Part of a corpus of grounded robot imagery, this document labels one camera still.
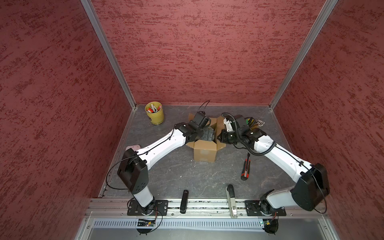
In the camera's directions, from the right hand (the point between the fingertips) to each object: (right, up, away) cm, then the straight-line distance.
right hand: (217, 140), depth 81 cm
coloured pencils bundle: (+26, +10, +6) cm, 29 cm away
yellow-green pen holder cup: (-40, +17, +18) cm, 47 cm away
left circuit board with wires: (-37, -40, -9) cm, 55 cm away
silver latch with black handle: (+6, -26, -6) cm, 27 cm away
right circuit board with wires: (+25, -40, -11) cm, 49 cm away
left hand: (-8, +3, +2) cm, 8 cm away
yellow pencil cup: (+25, +11, +17) cm, 32 cm away
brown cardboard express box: (-6, -6, -1) cm, 9 cm away
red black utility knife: (+17, -21, +4) cm, 27 cm away
